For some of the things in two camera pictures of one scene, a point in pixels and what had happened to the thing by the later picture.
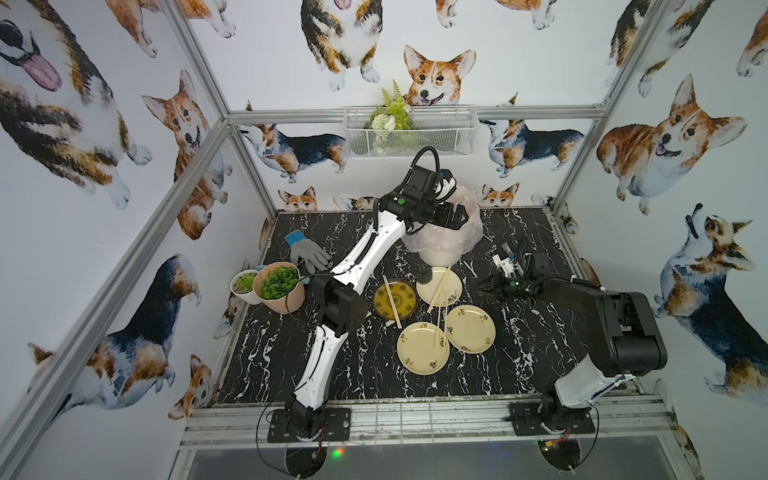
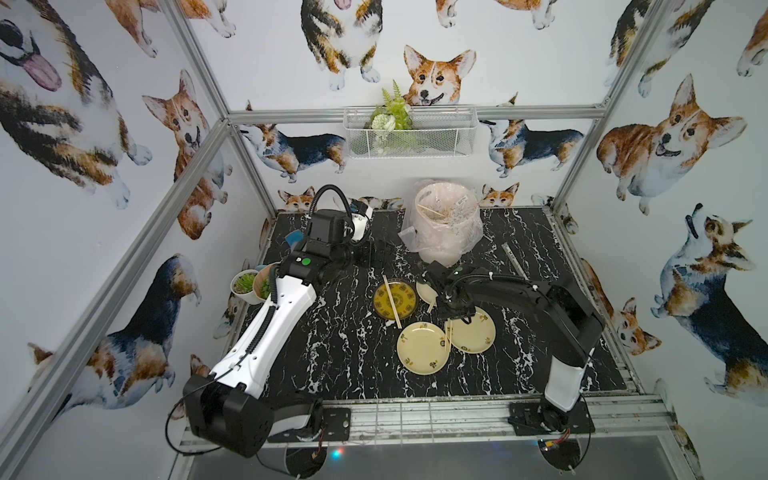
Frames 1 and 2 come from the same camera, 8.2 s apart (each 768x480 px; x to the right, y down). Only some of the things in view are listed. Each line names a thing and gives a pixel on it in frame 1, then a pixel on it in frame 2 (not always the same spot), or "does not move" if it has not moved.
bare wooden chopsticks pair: (392, 303) does not move
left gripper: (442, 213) to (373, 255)
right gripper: (497, 287) to (465, 311)
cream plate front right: (470, 329) does not move
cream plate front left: (418, 351) does not move
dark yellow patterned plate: (404, 298) does not move
